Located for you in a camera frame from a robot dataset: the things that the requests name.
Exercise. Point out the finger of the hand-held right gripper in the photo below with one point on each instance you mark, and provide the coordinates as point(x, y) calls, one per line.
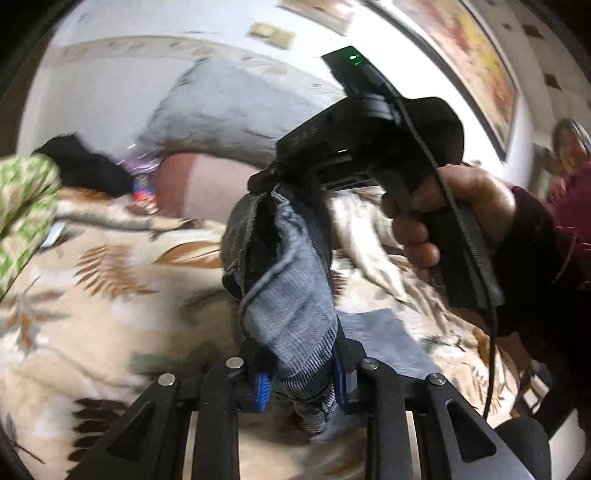
point(264, 181)

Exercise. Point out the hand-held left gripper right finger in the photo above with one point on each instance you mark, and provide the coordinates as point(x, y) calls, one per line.
point(340, 385)

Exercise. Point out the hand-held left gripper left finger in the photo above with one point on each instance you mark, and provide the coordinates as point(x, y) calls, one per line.
point(261, 392)

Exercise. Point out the blue denim pants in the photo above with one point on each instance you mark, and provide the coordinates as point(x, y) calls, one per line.
point(295, 295)

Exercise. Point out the person's right forearm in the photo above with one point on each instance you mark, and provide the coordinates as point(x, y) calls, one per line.
point(549, 286)

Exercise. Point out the person's right hand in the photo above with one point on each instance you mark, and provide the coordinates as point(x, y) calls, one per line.
point(480, 194)

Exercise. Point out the pink cushion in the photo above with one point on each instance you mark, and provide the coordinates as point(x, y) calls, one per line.
point(203, 184)

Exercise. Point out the grey patterned pillow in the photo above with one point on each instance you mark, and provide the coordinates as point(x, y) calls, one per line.
point(217, 115)

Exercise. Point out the cream white duvet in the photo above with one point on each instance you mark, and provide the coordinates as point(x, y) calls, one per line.
point(360, 226)

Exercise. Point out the colourful snack packet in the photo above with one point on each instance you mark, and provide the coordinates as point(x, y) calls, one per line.
point(144, 194)

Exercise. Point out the purple patterned cloth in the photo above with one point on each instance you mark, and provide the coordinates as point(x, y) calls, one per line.
point(138, 157)

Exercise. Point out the leaf print blanket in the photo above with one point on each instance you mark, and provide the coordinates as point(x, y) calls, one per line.
point(115, 300)

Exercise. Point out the black cloth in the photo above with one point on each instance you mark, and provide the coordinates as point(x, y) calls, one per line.
point(87, 161)

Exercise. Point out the black rounded seat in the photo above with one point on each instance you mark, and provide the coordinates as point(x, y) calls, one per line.
point(524, 447)

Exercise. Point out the small white card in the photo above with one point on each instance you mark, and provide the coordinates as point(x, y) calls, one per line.
point(55, 234)

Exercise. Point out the green patterned cloth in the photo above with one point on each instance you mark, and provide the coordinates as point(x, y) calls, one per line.
point(23, 207)

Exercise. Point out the framed wall picture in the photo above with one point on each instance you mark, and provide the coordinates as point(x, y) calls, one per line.
point(466, 55)

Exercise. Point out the beige wall plate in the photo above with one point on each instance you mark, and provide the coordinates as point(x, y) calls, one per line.
point(318, 11)
point(272, 36)

